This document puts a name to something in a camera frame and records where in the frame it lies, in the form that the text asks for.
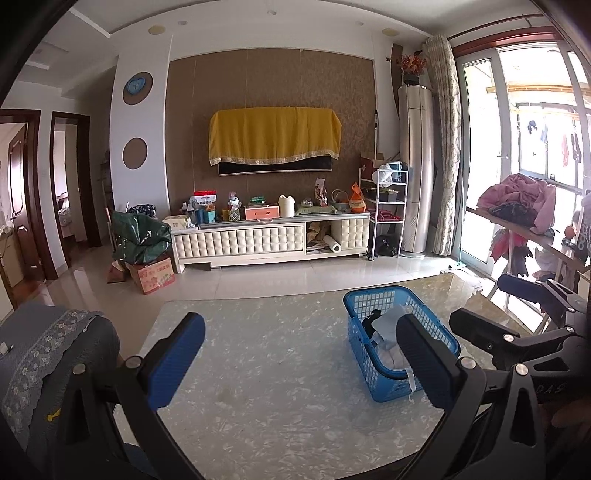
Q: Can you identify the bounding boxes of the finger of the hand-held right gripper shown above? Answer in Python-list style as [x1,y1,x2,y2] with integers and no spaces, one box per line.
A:
[449,307,587,371]
[498,273,588,320]

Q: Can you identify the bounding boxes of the wooden board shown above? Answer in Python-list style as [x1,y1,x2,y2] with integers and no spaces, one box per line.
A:
[466,205,591,273]

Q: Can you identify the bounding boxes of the green plastic bag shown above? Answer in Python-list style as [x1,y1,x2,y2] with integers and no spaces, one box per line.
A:
[111,210,172,265]

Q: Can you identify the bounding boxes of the black bag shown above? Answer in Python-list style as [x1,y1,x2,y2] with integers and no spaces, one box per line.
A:
[375,234,399,258]

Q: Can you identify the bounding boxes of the black garment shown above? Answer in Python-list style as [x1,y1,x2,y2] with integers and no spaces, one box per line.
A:
[361,310,384,339]

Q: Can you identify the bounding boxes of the red and dark hanging clothes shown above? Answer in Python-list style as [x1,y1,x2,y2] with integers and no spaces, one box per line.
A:
[489,228,529,275]

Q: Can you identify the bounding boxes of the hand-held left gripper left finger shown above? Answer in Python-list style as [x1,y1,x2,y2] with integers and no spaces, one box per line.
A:
[46,312,206,480]

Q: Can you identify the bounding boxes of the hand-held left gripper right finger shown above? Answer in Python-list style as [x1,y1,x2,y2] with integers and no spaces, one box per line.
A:
[396,314,550,480]

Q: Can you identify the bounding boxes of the light blue cloth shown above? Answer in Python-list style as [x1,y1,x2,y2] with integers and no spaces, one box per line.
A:
[372,306,408,344]

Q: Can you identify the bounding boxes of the chair with grey lace cover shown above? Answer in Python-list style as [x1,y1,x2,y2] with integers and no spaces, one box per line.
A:
[0,300,122,462]

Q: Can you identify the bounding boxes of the pink drawer box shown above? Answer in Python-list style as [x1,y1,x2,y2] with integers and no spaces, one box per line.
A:
[244,205,281,221]

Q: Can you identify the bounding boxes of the white shelf rack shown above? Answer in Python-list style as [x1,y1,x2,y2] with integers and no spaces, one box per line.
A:
[358,168,409,261]

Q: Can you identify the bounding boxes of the printed cardboard box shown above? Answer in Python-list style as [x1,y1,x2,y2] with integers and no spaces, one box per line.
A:
[126,256,176,295]

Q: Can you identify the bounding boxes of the blue plastic basket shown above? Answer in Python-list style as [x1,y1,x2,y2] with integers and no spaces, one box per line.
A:
[343,285,461,403]

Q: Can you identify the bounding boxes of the red flower arrangement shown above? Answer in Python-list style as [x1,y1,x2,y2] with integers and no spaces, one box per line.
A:
[396,53,428,86]

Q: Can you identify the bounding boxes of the dark wooden door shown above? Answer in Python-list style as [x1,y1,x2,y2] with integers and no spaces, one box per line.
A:
[0,110,44,310]

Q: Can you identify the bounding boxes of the dark wooden door frame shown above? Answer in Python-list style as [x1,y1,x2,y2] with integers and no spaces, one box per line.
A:
[50,112,102,268]

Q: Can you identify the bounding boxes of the black television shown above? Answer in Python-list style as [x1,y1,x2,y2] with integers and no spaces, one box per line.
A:
[217,154,333,177]

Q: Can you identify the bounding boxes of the patterned curtain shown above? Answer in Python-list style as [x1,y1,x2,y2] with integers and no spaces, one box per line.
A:
[422,34,462,257]

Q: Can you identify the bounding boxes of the white fluffy cloth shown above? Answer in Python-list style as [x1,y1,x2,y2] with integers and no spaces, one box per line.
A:
[368,340,417,403]

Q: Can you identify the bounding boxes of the white tufted tv cabinet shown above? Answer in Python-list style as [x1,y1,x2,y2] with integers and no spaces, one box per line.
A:
[171,212,371,274]

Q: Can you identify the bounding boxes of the yellow cloth cover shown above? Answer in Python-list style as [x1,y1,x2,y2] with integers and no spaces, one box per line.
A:
[209,107,343,166]

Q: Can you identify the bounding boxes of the person's right hand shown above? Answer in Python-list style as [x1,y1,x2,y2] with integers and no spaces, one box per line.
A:
[547,402,591,432]

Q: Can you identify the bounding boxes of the standing air conditioner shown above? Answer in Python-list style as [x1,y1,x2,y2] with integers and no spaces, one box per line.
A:
[398,84,435,258]

